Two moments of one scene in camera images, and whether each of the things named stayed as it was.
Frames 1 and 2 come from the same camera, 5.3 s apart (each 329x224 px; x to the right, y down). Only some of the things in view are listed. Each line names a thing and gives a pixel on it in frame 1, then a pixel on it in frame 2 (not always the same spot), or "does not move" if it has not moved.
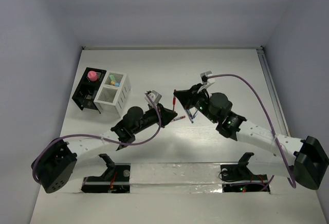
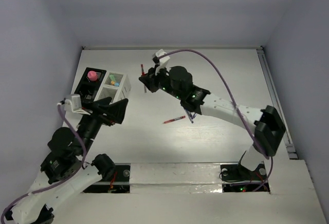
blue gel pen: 190,115 does not move
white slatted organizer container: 113,98 does not move
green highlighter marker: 112,77 does not move
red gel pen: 174,102 to 143,74
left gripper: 165,114 to 116,111
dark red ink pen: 180,117 does not move
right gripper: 187,97 to 151,73
